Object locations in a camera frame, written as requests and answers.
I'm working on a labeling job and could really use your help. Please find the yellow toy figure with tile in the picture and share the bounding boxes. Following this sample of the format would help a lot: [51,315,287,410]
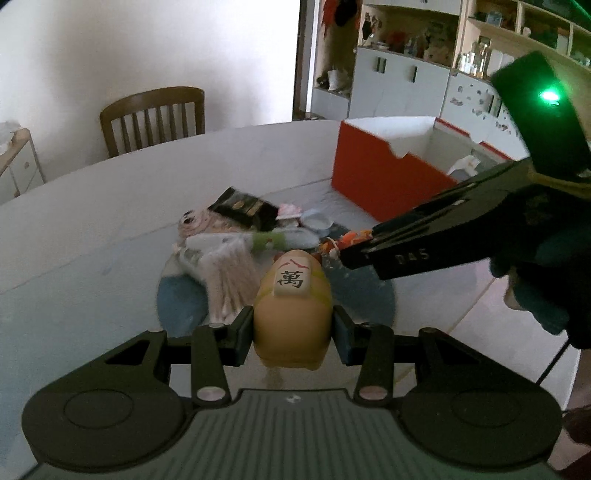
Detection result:
[253,248,334,372]

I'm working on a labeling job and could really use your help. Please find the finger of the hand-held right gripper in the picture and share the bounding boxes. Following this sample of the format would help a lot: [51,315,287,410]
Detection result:
[341,207,491,269]
[372,159,532,237]

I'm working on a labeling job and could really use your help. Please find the wooden chair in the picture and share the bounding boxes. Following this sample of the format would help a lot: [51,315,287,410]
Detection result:
[100,87,206,158]

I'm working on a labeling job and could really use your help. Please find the beige octopus plush toy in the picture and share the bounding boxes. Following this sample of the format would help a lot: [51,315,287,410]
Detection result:
[178,233,259,324]

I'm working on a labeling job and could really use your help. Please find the white crumpled paper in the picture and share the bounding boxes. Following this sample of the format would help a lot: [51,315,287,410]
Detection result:
[447,154,483,178]

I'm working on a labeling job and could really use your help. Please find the red cardboard box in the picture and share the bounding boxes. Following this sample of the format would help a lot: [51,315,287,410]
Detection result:
[331,115,527,223]

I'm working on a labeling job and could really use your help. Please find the white and green toy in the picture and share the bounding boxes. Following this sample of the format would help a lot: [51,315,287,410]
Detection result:
[249,229,319,252]

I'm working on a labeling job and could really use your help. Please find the small white bowl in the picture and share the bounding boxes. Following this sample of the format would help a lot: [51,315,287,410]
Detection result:
[300,210,334,230]

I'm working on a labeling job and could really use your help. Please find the red patterned stick packet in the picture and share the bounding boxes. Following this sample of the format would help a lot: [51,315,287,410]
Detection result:
[322,229,376,259]

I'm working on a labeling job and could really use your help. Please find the white sideboard with wooden top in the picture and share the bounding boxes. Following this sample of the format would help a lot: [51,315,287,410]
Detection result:
[0,122,47,206]

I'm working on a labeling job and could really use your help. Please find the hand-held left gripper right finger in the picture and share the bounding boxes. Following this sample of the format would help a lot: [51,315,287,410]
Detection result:
[332,306,490,407]

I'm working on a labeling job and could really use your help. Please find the hanging beige red garment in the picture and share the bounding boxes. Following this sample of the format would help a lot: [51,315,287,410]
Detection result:
[321,0,358,88]

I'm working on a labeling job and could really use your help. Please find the glass jar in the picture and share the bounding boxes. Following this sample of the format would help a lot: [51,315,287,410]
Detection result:
[471,37,492,75]

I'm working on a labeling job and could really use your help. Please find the person's right hand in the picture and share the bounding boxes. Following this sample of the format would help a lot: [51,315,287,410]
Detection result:
[489,178,591,352]

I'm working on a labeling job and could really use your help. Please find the white display cabinet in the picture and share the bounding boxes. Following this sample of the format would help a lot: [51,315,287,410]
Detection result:
[309,0,591,153]

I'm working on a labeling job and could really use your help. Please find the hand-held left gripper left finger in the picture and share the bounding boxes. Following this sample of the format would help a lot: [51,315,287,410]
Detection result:
[92,306,256,408]

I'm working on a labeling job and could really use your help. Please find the black snack packet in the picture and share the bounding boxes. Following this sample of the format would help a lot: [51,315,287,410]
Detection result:
[206,187,279,232]

